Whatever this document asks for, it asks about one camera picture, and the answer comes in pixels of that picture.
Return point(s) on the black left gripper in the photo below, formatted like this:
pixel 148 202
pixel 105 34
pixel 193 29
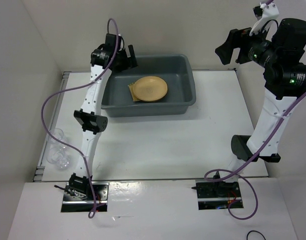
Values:
pixel 130 62

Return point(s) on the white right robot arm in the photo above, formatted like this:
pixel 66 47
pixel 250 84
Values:
pixel 285 86

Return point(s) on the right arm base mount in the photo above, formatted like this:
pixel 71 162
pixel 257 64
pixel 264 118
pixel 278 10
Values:
pixel 218 195

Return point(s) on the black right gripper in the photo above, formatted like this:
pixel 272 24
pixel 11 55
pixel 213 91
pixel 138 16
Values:
pixel 237 38

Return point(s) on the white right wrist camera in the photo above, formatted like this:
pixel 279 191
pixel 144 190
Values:
pixel 268 12

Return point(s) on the cream plate with bear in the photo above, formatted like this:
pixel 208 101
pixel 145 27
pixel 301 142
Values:
pixel 149 84

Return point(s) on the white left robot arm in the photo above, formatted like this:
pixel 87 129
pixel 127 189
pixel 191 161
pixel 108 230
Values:
pixel 92 124

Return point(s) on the clear plastic cup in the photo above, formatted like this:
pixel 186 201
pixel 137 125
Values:
pixel 58 134
pixel 58 157

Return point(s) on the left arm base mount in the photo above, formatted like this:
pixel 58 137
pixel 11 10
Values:
pixel 74 201

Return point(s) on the clear plastic cup front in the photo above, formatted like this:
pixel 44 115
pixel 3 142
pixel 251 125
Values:
pixel 58 157

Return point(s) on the grey plastic bin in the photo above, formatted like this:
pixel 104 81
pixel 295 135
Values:
pixel 174 69

